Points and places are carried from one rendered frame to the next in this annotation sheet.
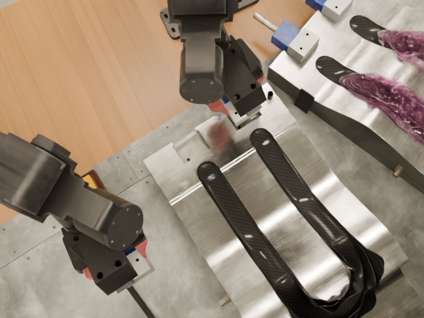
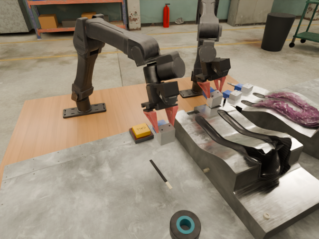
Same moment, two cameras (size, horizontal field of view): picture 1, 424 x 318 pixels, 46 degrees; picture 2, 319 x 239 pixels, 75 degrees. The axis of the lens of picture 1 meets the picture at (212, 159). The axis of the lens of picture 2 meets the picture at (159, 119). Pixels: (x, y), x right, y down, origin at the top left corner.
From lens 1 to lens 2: 0.59 m
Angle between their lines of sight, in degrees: 38
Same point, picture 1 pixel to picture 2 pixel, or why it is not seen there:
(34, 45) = (130, 95)
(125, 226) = (179, 67)
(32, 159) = (149, 38)
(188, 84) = (203, 49)
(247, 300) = (221, 153)
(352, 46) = (255, 98)
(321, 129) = not seen: hidden behind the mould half
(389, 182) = not seen: hidden behind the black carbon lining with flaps
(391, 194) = not seen: hidden behind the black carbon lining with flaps
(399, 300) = (302, 176)
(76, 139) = (140, 118)
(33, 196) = (147, 46)
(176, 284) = (179, 168)
